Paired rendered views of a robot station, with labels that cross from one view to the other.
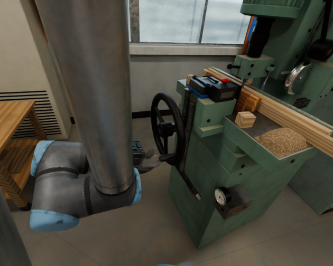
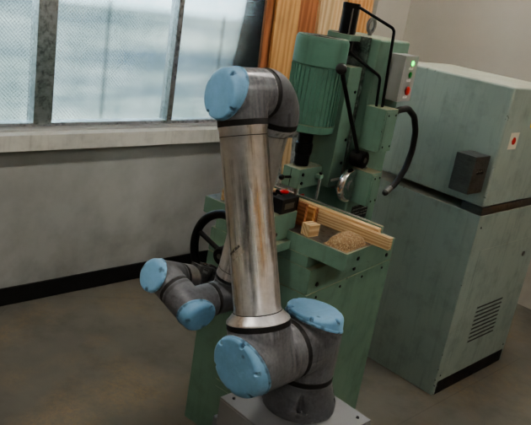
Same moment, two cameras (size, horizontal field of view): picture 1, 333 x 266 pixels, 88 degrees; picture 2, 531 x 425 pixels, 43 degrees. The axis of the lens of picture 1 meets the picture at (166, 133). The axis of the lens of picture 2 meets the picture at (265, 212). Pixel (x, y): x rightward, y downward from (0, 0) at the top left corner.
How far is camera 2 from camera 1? 1.56 m
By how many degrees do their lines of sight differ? 30
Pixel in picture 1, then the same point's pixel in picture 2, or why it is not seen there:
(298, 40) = (338, 149)
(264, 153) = (334, 254)
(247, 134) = (316, 241)
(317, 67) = (360, 173)
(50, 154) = (169, 266)
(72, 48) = not seen: hidden behind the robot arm
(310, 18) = (342, 131)
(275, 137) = (340, 238)
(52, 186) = (190, 287)
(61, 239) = not seen: outside the picture
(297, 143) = (357, 240)
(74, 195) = (210, 290)
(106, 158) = not seen: hidden behind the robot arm
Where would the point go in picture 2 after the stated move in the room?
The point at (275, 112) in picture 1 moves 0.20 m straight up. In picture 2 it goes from (334, 220) to (345, 162)
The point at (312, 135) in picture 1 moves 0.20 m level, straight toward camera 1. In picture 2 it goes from (367, 234) to (353, 253)
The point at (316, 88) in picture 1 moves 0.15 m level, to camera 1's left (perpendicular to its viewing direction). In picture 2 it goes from (364, 194) to (327, 193)
